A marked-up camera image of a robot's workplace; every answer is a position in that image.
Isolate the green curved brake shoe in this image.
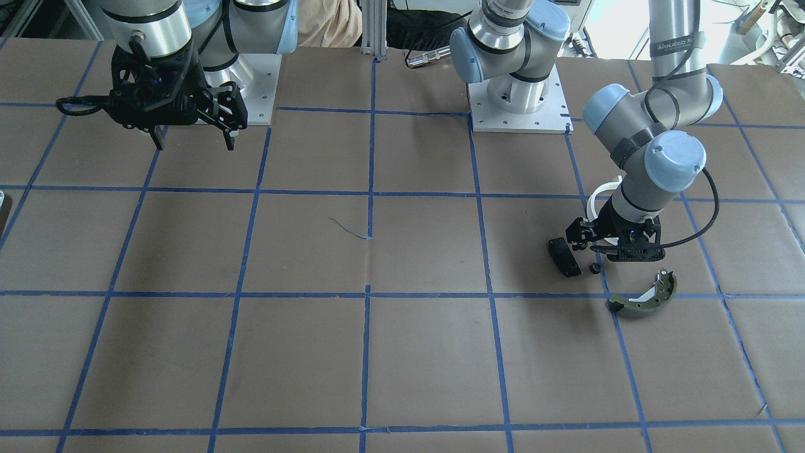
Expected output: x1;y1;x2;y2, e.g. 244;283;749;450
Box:
607;269;677;318

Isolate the person in beige shirt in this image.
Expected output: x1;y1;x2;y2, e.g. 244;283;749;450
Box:
298;1;363;48

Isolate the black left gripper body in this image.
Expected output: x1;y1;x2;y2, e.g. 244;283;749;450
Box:
565;201;666;262

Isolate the aluminium frame post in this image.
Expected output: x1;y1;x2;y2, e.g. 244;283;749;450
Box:
359;0;388;59

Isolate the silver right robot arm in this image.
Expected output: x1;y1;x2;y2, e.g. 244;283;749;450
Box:
100;1;299;150

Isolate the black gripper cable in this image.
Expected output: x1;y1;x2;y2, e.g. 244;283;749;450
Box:
654;167;721;249

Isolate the brown paper table cover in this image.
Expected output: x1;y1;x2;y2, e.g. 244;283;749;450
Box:
1;38;803;452

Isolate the black brake pad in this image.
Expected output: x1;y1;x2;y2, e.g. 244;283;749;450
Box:
547;237;582;278

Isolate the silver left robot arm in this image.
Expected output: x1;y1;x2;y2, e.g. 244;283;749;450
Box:
450;1;723;276

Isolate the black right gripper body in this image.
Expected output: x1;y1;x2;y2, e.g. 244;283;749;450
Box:
104;44;248;133

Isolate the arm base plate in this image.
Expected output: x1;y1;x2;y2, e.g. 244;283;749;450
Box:
467;67;574;134
204;53;282;126

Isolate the white curved plastic bracket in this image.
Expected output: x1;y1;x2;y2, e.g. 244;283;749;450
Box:
586;176;623;221

